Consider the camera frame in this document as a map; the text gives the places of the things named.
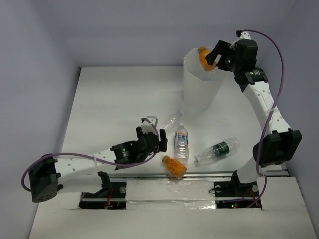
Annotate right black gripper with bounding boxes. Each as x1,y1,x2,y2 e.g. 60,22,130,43
205,39,242,73

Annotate clear bottle blue orange label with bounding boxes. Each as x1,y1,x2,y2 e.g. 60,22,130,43
174,123,189,163

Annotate purple cable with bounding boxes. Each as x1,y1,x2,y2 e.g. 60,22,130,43
243,29,285,209
20,118,160,192

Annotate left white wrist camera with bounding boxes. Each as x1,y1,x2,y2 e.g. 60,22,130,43
141,116,158,134

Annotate orange sea-buckthorn juice bottle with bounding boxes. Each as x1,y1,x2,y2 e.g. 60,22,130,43
162,156,187,179

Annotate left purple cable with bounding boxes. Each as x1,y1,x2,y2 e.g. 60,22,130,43
20,118,160,192

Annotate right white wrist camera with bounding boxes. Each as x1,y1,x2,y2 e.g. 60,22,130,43
230,30,251,49

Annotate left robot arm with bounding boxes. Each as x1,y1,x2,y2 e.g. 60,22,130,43
21,125,168,203

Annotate clear bottle green label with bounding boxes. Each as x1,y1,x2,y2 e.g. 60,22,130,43
195,137,240,166

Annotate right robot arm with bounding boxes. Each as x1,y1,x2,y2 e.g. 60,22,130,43
205,39,302,195

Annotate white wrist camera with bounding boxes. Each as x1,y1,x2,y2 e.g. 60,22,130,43
141,116,158,134
230,30,251,49

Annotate white octagonal plastic bin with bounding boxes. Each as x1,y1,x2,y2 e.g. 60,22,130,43
183,48,227,114

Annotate clear bottle without label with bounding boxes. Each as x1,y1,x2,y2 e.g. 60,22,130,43
160,110,184,134

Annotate aluminium front rail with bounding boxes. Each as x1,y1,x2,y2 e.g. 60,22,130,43
51,169,290,179

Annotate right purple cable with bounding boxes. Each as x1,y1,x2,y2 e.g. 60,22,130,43
243,29,285,209

